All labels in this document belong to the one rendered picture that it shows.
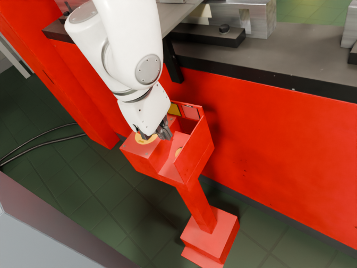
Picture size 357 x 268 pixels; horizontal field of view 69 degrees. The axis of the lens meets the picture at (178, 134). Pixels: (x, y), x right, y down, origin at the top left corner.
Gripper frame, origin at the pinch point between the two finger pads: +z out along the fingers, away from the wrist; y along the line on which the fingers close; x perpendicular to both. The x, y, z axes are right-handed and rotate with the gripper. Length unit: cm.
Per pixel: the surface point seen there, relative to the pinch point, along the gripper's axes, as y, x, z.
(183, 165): 3.5, 4.8, 7.7
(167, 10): -28.5, -10.4, -13.0
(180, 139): -4.8, -1.9, 11.0
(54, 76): -25, -99, 21
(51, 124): -21, -176, 87
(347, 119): -19.9, 35.7, 8.5
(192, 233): 10, -11, 72
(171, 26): -21.4, -4.7, -13.6
